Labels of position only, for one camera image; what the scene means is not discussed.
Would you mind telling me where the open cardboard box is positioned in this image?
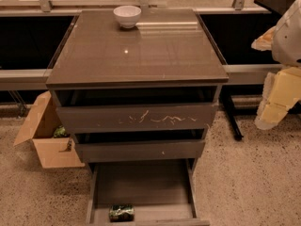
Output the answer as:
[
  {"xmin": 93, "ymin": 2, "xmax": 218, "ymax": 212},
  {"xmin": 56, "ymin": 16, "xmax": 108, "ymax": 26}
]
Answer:
[{"xmin": 14, "ymin": 91, "xmax": 85, "ymax": 169}]

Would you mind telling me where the white ceramic bowl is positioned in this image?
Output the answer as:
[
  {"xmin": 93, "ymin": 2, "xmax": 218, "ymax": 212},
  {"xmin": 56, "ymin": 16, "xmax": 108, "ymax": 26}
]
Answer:
[{"xmin": 113, "ymin": 6, "xmax": 142, "ymax": 28}]

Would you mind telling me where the bottom grey drawer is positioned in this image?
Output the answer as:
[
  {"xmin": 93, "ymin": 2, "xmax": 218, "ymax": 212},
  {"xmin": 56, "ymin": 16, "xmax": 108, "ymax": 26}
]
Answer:
[{"xmin": 86, "ymin": 159, "xmax": 210, "ymax": 226}]

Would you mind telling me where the green can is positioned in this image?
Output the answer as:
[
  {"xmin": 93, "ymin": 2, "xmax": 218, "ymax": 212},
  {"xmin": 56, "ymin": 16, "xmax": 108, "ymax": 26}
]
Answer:
[{"xmin": 109, "ymin": 204, "xmax": 135, "ymax": 222}]

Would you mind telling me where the grey drawer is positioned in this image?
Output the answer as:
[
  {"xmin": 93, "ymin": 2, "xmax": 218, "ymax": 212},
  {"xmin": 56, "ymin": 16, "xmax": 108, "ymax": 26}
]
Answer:
[
  {"xmin": 75, "ymin": 129, "xmax": 204, "ymax": 163},
  {"xmin": 86, "ymin": 159, "xmax": 210, "ymax": 226},
  {"xmin": 53, "ymin": 87, "xmax": 218, "ymax": 134}
]

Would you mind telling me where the grey drawer cabinet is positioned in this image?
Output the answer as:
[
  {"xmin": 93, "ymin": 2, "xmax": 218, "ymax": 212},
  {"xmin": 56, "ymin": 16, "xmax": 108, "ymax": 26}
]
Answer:
[{"xmin": 45, "ymin": 8, "xmax": 230, "ymax": 226}]

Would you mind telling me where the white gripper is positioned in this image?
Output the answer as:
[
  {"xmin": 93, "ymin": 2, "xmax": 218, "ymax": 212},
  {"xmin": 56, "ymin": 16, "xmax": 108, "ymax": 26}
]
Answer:
[{"xmin": 251, "ymin": 0, "xmax": 301, "ymax": 130}]

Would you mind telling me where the middle grey drawer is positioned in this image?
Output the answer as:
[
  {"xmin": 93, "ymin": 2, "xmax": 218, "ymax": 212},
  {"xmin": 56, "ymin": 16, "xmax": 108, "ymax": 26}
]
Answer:
[{"xmin": 75, "ymin": 129, "xmax": 204, "ymax": 163}]

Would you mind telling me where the top grey drawer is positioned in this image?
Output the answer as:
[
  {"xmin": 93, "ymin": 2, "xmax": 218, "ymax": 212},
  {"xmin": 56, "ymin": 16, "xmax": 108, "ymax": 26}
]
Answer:
[{"xmin": 53, "ymin": 87, "xmax": 218, "ymax": 134}]

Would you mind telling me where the green item in box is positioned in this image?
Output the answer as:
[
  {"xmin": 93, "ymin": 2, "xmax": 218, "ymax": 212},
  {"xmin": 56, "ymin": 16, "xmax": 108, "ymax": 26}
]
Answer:
[{"xmin": 53, "ymin": 125, "xmax": 69, "ymax": 138}]

